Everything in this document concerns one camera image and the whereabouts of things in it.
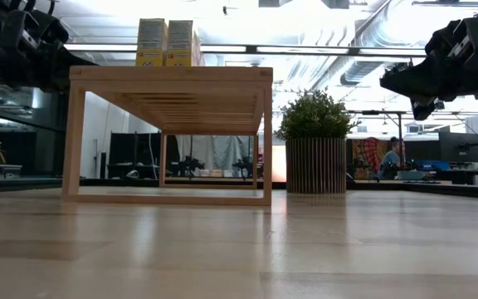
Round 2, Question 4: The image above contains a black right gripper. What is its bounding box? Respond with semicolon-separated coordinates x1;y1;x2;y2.
379;49;478;122

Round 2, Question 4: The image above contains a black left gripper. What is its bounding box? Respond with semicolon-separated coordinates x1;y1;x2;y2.
0;9;100;91

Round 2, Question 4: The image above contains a yellow cereal box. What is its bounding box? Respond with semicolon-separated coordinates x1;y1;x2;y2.
135;17;168;68
164;19;195;68

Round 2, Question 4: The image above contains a wooden slatted shelf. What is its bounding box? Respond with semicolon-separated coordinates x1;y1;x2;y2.
61;65;274;208

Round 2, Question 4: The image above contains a person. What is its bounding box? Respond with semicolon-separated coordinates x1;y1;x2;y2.
377;135;407;181

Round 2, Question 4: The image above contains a black computer monitor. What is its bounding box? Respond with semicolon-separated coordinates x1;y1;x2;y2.
437;131;478;164

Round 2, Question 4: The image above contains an orange patterned cloth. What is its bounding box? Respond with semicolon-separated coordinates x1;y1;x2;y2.
349;136;390;180

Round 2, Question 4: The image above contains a blue tray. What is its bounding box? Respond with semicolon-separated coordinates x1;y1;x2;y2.
417;159;451;173

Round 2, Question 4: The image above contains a black partition panel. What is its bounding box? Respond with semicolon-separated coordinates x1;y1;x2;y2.
108;131;162;180

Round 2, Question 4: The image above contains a long ceiling light bar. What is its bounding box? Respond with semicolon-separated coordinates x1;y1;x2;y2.
199;44;429;58

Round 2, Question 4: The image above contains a bushy plant in ribbed pot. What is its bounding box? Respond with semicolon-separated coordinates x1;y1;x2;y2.
273;88;361;195

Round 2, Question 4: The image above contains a grey hanging cloth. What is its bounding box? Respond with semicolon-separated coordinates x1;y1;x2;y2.
175;135;261;172

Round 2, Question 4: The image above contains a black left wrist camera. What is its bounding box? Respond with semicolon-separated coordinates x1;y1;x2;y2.
26;10;71;45

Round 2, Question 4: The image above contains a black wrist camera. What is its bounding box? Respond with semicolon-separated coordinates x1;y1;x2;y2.
425;17;478;59
26;10;71;45

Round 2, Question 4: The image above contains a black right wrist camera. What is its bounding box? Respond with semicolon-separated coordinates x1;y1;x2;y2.
425;17;478;59

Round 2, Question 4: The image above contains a black aluminium rig frame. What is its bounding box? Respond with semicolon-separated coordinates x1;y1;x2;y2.
0;176;478;201

